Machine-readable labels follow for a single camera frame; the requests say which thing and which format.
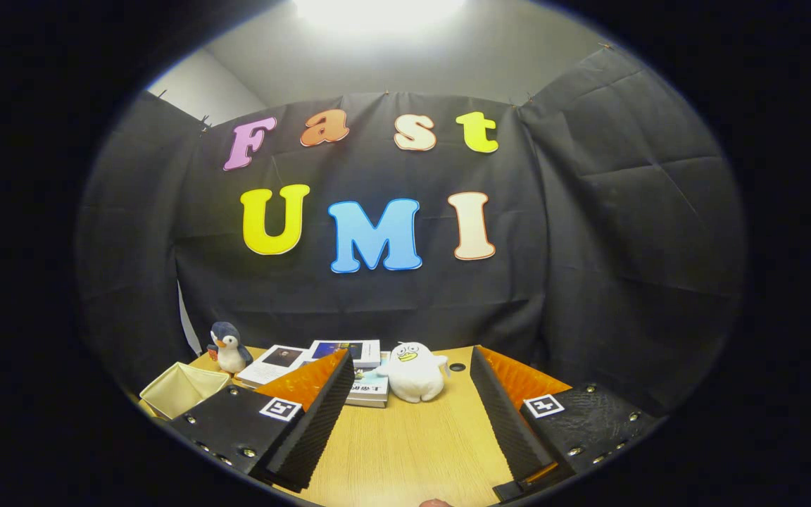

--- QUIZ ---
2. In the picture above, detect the book with blue picture cover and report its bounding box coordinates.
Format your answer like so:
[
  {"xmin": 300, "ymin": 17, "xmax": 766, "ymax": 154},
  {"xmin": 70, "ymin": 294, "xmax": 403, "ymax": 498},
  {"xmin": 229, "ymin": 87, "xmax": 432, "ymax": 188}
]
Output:
[{"xmin": 307, "ymin": 339, "xmax": 382, "ymax": 369}]

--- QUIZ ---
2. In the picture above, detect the thick book with teal cover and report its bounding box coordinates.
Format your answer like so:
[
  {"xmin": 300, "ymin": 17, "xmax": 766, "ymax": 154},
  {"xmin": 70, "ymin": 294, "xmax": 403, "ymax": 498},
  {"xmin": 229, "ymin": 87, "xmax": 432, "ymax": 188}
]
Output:
[{"xmin": 346, "ymin": 366, "xmax": 390, "ymax": 403}]

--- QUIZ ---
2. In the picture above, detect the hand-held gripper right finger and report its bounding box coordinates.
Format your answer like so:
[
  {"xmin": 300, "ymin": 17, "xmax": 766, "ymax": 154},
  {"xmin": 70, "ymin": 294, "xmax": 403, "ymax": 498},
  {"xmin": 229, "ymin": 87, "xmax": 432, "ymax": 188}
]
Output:
[{"xmin": 469, "ymin": 345, "xmax": 662, "ymax": 502}]

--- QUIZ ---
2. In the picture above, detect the ceiling light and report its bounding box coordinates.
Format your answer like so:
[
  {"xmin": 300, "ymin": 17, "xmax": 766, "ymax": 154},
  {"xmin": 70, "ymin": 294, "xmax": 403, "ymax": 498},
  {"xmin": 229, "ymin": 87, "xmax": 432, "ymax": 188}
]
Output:
[{"xmin": 293, "ymin": 0, "xmax": 466, "ymax": 32}]

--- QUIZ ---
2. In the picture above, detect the white duck plush toy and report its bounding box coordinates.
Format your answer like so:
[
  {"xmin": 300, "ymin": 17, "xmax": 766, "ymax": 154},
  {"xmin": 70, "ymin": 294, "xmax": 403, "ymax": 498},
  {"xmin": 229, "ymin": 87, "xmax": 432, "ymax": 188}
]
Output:
[{"xmin": 375, "ymin": 342, "xmax": 451, "ymax": 403}]

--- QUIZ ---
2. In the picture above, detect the beige fabric storage box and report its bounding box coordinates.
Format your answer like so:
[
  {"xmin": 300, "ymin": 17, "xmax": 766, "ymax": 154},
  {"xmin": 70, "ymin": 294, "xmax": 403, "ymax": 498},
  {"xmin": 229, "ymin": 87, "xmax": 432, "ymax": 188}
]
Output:
[{"xmin": 139, "ymin": 362, "xmax": 232, "ymax": 421}]

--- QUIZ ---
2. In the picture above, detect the black backdrop cloth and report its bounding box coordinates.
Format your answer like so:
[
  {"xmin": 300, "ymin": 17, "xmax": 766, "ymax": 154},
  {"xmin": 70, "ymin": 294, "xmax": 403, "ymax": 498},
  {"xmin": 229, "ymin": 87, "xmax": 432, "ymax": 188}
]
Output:
[{"xmin": 75, "ymin": 42, "xmax": 748, "ymax": 416}]

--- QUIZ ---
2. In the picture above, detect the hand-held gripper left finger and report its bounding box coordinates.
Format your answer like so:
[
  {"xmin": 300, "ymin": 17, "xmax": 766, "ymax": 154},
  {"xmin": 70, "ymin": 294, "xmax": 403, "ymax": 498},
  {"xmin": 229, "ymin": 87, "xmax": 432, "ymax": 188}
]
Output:
[{"xmin": 164, "ymin": 349, "xmax": 356, "ymax": 492}]

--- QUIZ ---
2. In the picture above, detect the grey penguin plush toy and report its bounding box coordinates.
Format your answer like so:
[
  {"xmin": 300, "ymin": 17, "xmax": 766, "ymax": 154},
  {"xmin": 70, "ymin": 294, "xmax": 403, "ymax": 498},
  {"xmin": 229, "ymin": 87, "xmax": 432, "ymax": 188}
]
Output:
[{"xmin": 207, "ymin": 322, "xmax": 254, "ymax": 375}]

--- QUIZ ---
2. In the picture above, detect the white book with portrait cover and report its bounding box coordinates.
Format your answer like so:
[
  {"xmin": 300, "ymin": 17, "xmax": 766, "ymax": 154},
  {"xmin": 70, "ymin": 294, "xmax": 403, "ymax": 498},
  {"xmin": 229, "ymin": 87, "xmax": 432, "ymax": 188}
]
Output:
[{"xmin": 237, "ymin": 344, "xmax": 311, "ymax": 388}]

